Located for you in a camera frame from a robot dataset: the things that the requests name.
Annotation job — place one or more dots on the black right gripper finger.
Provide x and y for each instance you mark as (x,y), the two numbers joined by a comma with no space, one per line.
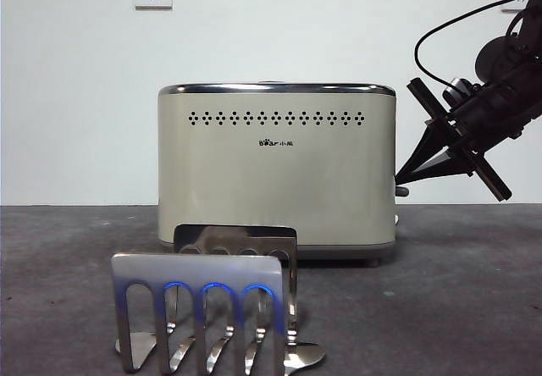
(432,143)
(449,165)

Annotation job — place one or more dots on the grey toaster lever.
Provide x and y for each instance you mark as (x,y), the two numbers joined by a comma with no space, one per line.
(403,191)

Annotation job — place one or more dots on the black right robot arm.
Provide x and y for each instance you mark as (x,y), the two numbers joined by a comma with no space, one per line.
(493,58)

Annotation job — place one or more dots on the white toaster dial knob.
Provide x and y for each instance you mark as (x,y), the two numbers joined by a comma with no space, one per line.
(396,219)

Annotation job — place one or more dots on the cream two-slot toaster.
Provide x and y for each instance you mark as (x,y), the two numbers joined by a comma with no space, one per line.
(275,181)

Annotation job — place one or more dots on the shiny steel toast rack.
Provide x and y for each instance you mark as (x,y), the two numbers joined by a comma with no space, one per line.
(195,268)

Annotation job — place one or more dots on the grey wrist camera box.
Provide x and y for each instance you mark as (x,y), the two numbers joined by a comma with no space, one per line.
(458,89)

